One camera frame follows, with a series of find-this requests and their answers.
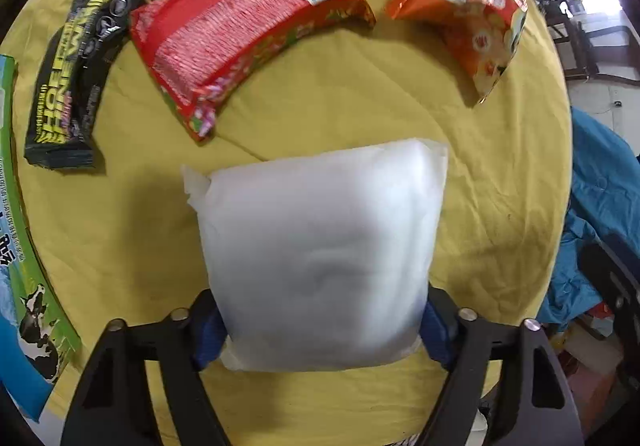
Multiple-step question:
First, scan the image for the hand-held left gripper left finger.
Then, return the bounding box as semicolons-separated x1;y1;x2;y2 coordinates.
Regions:
63;289;232;446

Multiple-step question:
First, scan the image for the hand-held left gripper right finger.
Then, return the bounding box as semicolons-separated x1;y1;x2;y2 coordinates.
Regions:
418;285;586;446

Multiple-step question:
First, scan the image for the white soft pouch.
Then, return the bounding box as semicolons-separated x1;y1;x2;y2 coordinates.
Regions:
180;138;448;373

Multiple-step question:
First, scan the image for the black chair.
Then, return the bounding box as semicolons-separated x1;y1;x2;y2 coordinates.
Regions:
580;241;640;377

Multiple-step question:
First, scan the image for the green and blue carton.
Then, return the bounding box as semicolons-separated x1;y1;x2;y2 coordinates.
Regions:
0;54;82;423

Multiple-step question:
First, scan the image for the blue cloth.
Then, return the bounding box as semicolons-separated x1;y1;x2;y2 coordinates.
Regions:
544;106;640;327

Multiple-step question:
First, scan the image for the yellow tablecloth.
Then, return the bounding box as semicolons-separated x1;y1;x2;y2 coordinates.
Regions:
0;0;574;446

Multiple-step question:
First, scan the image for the black and yellow snack packet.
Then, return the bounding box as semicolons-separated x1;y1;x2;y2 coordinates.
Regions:
23;0;160;171

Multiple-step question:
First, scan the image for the red noodle packet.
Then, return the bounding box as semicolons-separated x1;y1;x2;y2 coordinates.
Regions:
129;0;377;142

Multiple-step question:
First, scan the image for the orange snack bag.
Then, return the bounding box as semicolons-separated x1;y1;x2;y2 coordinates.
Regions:
386;0;530;105

